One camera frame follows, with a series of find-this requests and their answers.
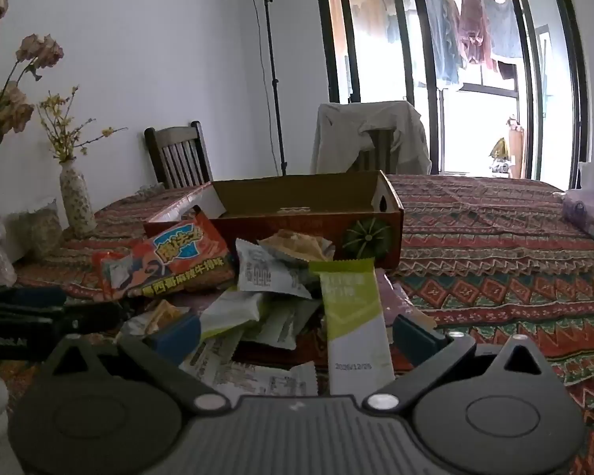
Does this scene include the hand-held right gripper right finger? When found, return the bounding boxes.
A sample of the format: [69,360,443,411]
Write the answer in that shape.
[364,313,552,412]

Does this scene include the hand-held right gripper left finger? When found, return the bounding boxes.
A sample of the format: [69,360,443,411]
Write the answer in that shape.
[40,313,233,412]

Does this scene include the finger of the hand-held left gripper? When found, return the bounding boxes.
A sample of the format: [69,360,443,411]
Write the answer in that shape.
[0,286,69,314]
[0,301,128,335]

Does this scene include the green white snack bar packet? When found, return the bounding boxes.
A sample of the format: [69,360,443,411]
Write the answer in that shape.
[309,259,397,397]

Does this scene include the red snack packet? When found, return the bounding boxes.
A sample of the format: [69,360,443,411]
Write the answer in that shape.
[91,210,236,302]

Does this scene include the pale green snack packet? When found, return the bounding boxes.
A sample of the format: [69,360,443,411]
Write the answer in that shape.
[245,301,324,350]

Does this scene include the white printed snack packet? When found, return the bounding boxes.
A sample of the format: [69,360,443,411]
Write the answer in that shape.
[235,239,314,300]

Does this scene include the cardboard box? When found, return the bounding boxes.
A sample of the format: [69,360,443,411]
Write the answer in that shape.
[143,171,405,271]

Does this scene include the clear glass jar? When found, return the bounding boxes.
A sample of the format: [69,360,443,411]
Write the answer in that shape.
[17,202,63,261]

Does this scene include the small patterned white vase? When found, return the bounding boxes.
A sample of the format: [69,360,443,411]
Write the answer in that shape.
[59,160,98,237]

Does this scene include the yellow flower twigs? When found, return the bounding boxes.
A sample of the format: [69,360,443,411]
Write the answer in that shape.
[38,91,129,163]

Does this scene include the dark wooden chair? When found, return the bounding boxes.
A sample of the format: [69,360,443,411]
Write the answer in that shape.
[145,121,214,190]

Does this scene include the wooden chair under jacket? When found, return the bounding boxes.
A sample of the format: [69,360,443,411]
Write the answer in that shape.
[355,129,403,174]

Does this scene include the yellow balcony item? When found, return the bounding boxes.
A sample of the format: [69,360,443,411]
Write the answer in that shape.
[489,137,510,175]

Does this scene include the wooden board on balcony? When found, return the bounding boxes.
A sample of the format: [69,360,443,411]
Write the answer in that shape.
[506,116,526,179]

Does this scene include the purple plastic tissue pack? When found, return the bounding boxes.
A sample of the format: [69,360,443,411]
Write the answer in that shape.
[561,161,594,243]

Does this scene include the beige jacket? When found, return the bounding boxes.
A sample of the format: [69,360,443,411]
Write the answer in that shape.
[311,101,433,175]

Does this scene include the dried rose bouquet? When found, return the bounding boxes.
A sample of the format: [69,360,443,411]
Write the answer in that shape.
[0,0,65,170]

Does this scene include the black light stand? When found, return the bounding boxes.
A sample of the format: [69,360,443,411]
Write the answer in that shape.
[247,0,289,177]

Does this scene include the hanging long blue garment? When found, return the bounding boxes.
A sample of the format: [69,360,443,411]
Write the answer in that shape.
[422,0,464,88]

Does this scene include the hanging maroon shirt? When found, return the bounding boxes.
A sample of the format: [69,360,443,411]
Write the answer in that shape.
[455,0,499,73]

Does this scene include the black framed sliding door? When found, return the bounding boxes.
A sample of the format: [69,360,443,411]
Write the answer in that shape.
[314,0,589,192]

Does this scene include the hanging light blue skirt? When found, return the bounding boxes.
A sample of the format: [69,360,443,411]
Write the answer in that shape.
[480,0,524,61]

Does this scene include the hanging beige garment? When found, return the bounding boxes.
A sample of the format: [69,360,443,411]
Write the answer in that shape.
[329,0,393,44]

